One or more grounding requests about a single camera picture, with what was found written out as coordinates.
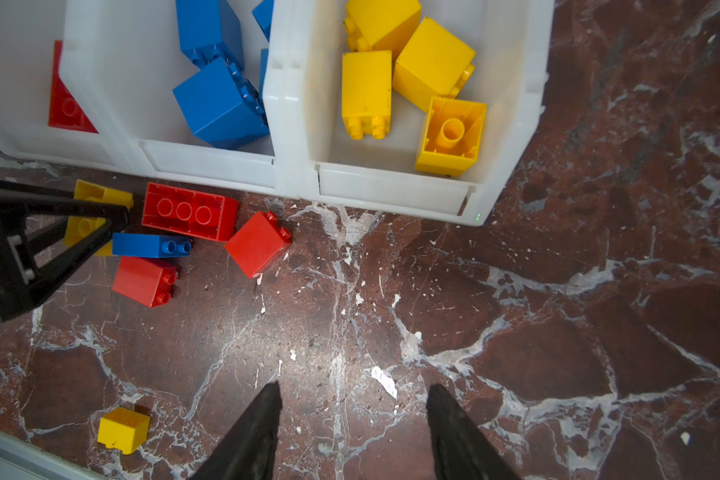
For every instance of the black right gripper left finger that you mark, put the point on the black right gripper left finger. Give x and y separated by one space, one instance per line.
248 450

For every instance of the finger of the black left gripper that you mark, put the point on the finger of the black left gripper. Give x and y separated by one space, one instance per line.
32 219

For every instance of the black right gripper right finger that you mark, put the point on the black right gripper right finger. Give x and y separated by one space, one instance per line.
459 448

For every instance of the small yellow lego front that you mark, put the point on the small yellow lego front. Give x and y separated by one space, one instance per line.
123 429

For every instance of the small yellow lego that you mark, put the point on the small yellow lego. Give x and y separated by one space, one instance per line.
123 429
451 136

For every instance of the red lego pile bottom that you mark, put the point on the red lego pile bottom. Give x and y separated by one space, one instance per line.
147 281

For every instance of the long red lego brick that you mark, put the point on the long red lego brick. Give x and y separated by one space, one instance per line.
189 212

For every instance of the red square lego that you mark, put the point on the red square lego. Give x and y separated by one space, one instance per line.
258 243

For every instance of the yellow lego pile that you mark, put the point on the yellow lego pile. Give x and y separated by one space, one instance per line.
434 63

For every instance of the blue small lego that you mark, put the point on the blue small lego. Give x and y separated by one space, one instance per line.
262 13

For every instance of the white left sorting bin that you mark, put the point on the white left sorting bin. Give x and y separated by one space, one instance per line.
28 32

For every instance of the white sorting bin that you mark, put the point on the white sorting bin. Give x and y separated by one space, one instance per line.
28 32
317 161
121 61

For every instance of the white middle sorting bin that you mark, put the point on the white middle sorting bin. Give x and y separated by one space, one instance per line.
121 61

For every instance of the white right sorting bin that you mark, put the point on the white right sorting bin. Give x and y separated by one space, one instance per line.
317 161

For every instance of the aluminium cage frame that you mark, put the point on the aluminium cage frame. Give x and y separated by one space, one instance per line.
22 460

